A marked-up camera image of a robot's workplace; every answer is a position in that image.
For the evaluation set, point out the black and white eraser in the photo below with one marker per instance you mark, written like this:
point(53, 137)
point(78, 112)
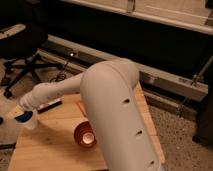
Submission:
point(47, 106)

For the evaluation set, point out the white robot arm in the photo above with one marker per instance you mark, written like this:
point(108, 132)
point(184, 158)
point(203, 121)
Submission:
point(107, 92)

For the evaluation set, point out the red bowl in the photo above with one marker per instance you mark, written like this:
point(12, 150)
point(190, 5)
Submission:
point(84, 136)

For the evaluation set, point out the cup with blue lid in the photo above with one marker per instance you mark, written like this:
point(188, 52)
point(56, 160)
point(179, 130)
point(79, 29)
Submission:
point(27, 120)

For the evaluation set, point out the black office chair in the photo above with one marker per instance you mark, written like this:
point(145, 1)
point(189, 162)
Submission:
point(18, 46)

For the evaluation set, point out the grey metal rail beam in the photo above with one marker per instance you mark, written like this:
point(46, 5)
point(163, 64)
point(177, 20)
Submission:
point(61, 48)

